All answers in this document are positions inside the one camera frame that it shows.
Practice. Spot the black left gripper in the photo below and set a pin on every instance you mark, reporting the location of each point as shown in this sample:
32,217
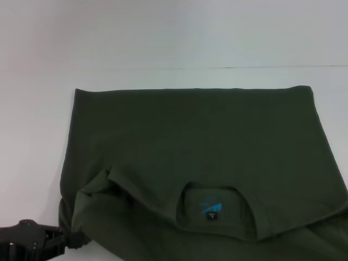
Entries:
21,240

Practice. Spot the dark green FREE t-shirt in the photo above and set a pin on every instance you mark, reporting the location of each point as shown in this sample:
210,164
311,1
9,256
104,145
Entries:
204,149

